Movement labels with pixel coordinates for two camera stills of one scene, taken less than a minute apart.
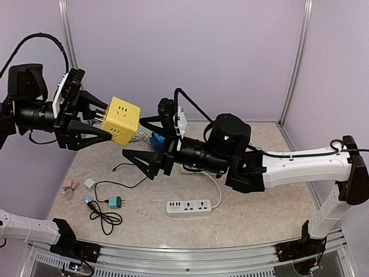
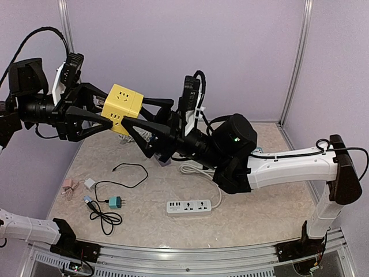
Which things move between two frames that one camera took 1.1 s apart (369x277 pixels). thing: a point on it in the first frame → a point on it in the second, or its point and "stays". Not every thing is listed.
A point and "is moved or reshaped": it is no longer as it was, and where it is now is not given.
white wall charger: [89, 182] stays
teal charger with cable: [116, 202] stays
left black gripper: [71, 133] → [69, 103]
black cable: [108, 219] stays
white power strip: [191, 208] stays
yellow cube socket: [121, 120] is moved or reshaped
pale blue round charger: [87, 197] stays
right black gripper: [151, 157] → [162, 135]
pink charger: [68, 185] stays
